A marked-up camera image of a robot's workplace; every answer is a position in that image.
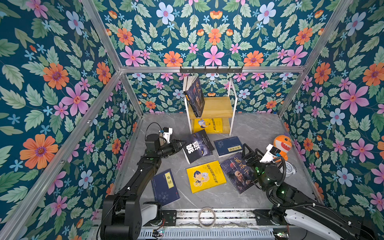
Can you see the black wolf cover book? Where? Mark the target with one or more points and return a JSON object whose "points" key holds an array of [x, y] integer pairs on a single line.
{"points": [[197, 145]]}

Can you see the black hook rail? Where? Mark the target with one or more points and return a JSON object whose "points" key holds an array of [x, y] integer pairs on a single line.
{"points": [[209, 70]]}

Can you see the wooden white-frame bookshelf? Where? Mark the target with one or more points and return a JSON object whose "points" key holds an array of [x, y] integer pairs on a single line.
{"points": [[223, 107]]}

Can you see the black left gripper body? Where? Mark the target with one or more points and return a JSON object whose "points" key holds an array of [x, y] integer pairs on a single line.
{"points": [[166, 150]]}

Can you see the orange shark plush toy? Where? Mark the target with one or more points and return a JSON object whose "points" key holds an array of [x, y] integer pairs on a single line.
{"points": [[284, 144]]}

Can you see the clear tape roll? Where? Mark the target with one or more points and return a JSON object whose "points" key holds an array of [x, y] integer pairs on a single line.
{"points": [[207, 218]]}

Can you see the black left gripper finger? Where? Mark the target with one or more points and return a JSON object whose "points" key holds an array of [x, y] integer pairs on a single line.
{"points": [[177, 147], [178, 142]]}

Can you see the black book on shelf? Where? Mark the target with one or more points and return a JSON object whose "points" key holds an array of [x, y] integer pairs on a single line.
{"points": [[190, 93]]}

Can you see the blue yijing book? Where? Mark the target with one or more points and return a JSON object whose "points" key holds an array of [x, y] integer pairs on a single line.
{"points": [[164, 188]]}

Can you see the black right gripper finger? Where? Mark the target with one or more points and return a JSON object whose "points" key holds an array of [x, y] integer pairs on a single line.
{"points": [[247, 152], [256, 176]]}

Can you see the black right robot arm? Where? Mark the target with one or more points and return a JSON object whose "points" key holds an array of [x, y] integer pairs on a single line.
{"points": [[293, 207]]}

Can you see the yellow book in shelf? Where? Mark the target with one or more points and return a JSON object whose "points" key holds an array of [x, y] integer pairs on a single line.
{"points": [[211, 126]]}

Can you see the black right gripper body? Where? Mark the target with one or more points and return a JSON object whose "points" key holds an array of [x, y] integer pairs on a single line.
{"points": [[256, 161]]}

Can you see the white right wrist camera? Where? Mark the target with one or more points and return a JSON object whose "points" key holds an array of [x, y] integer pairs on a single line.
{"points": [[271, 154]]}

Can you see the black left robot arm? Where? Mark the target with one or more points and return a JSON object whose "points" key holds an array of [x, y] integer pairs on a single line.
{"points": [[122, 215]]}

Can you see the navy book small label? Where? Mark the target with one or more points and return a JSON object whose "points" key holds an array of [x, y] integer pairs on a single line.
{"points": [[228, 146]]}

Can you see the white alarm clock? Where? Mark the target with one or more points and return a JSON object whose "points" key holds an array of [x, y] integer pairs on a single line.
{"points": [[290, 169]]}

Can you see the yellow cartoon cover book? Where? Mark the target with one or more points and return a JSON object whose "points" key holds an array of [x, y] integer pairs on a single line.
{"points": [[206, 176]]}

